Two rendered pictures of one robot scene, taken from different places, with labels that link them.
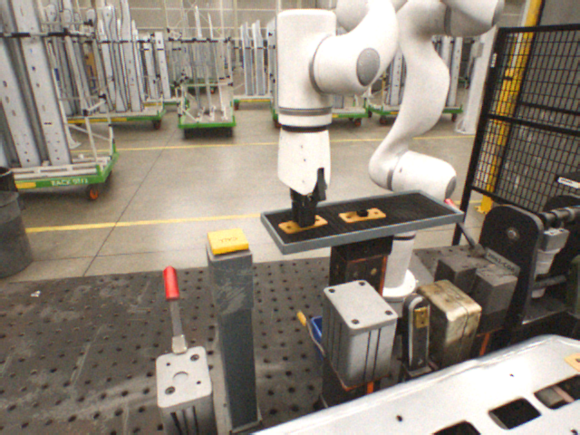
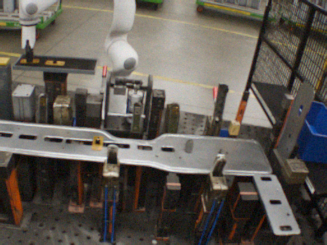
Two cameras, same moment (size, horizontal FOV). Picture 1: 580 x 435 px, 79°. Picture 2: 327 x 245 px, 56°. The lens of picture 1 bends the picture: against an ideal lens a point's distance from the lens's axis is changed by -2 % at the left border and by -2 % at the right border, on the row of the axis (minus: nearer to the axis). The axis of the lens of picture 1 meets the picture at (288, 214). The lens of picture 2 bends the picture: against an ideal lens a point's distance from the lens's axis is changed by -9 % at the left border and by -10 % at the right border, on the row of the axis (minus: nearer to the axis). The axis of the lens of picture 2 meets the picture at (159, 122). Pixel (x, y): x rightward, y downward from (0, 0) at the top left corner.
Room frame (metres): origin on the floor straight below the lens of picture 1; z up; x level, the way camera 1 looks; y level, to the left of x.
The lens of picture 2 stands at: (-0.53, -0.88, 1.76)
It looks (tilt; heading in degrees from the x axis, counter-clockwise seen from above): 33 degrees down; 12
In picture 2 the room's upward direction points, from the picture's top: 9 degrees clockwise
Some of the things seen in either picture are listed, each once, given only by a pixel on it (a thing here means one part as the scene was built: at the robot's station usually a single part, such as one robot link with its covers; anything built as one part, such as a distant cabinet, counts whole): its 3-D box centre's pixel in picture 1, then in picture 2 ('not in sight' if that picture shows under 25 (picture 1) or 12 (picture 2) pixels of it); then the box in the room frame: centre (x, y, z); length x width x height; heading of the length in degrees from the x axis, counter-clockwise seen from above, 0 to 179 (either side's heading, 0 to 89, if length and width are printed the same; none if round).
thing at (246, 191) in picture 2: not in sight; (236, 215); (0.39, -1.04, 0.84); 0.11 x 0.10 x 0.28; 20
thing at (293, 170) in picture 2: not in sight; (281, 198); (0.51, -1.21, 0.88); 0.08 x 0.08 x 0.36; 20
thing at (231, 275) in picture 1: (236, 343); (6, 105); (0.53, 0.10, 0.92); 0.08 x 0.08 x 0.44; 20
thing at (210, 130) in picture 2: not in sight; (206, 151); (0.69, -0.85, 0.88); 0.07 x 0.06 x 0.35; 20
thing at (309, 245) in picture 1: (362, 217); (55, 63); (0.62, -0.14, 1.16); 0.37 x 0.14 x 0.02; 110
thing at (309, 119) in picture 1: (304, 115); (29, 19); (0.58, -0.02, 1.35); 0.09 x 0.08 x 0.03; 29
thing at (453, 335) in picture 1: (430, 378); (64, 138); (0.47, -0.27, 0.89); 0.13 x 0.11 x 0.38; 20
